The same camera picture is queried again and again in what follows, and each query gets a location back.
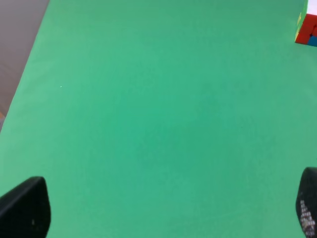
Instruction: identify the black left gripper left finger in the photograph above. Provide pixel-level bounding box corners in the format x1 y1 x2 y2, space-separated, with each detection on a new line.
0 177 51 238

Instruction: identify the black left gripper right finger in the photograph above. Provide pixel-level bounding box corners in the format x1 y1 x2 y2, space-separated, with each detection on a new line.
295 167 317 238

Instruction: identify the multicoloured puzzle cube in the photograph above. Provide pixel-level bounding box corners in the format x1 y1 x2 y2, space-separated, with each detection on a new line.
295 0 317 47

